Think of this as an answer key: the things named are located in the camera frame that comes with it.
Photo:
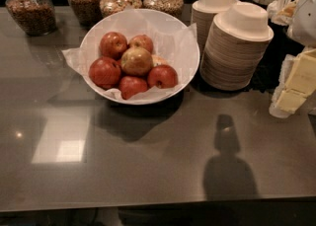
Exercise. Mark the red apple back left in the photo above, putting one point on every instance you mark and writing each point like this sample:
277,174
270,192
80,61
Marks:
113,45

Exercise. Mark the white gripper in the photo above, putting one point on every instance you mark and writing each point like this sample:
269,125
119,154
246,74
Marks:
304,21

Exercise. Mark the rear stack paper bowls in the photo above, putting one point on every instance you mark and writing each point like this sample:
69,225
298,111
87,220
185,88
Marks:
203,12

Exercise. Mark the pale apple hidden right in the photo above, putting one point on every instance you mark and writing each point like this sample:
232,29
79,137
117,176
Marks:
158,60

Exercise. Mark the red apple front right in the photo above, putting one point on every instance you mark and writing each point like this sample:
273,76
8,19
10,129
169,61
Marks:
162,76

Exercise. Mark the red apple back right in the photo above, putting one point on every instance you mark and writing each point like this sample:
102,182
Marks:
142,41

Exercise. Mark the white bowl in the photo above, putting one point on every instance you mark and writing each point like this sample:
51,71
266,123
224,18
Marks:
171,39

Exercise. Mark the red apple front left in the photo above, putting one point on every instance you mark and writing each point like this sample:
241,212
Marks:
105,72

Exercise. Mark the yellow-green apple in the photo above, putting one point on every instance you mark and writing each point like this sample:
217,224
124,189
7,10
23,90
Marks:
136,61

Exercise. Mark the red apple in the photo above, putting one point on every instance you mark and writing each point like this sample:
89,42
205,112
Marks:
162,76
142,41
113,45
105,72
130,86

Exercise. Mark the white paper liner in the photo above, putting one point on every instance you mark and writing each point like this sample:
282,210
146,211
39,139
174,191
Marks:
74,59

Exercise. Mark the glass jar brown cereal left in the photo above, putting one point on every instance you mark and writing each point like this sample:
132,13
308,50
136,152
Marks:
34,17

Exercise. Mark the red apple front centre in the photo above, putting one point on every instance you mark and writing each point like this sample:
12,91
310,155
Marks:
130,86

